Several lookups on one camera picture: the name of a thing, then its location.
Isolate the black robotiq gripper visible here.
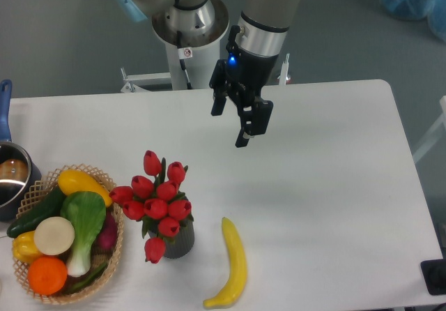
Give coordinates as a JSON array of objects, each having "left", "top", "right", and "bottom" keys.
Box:
[{"left": 209, "top": 24, "right": 279, "bottom": 148}]

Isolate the red tulip bouquet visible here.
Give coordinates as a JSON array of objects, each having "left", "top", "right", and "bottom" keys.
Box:
[{"left": 109, "top": 149, "right": 194, "bottom": 265}]

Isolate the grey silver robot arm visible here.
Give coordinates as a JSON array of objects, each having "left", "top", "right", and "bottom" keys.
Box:
[{"left": 116, "top": 0, "right": 300, "bottom": 147}]

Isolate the dark grey ribbed vase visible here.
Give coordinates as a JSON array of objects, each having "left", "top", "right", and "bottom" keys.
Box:
[{"left": 144, "top": 217, "right": 194, "bottom": 264}]

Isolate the yellow banana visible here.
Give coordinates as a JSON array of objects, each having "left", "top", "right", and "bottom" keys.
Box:
[{"left": 203, "top": 217, "right": 248, "bottom": 309}]

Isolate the yellow squash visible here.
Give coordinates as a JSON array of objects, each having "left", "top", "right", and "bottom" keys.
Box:
[{"left": 57, "top": 169, "right": 113, "bottom": 207}]

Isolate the green bok choy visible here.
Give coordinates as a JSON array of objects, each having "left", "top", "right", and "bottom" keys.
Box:
[{"left": 61, "top": 191, "right": 106, "bottom": 278}]

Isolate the purple red onion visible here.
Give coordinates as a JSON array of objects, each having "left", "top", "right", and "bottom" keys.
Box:
[{"left": 95, "top": 211, "right": 118, "bottom": 250}]

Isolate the woven wicker basket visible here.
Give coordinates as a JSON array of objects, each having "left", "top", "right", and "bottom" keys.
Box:
[{"left": 13, "top": 164, "right": 124, "bottom": 305}]

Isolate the dark green cucumber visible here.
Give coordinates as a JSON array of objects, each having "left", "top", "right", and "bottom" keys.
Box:
[{"left": 6, "top": 186, "right": 66, "bottom": 238}]

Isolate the green chili pepper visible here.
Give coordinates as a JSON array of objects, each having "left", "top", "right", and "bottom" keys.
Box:
[{"left": 65, "top": 262, "right": 108, "bottom": 294}]

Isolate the orange fruit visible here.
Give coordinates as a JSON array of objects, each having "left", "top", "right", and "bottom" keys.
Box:
[{"left": 27, "top": 256, "right": 68, "bottom": 296}]

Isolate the yellow bell pepper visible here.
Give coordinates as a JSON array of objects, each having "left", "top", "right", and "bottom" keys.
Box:
[{"left": 13, "top": 231, "right": 43, "bottom": 264}]

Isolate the black device at edge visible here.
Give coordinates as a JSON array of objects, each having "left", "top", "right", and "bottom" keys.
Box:
[{"left": 420, "top": 259, "right": 445, "bottom": 296}]

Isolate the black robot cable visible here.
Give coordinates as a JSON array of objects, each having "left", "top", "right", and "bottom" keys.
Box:
[{"left": 176, "top": 30, "right": 194, "bottom": 91}]

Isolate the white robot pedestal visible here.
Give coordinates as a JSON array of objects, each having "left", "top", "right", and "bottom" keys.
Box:
[{"left": 120, "top": 44, "right": 291, "bottom": 93}]

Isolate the white frame at right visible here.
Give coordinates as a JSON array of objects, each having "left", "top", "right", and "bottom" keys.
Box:
[{"left": 412, "top": 96, "right": 445, "bottom": 164}]

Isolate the blue handled saucepan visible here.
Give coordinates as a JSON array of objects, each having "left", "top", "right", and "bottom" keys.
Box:
[{"left": 1, "top": 79, "right": 41, "bottom": 222}]

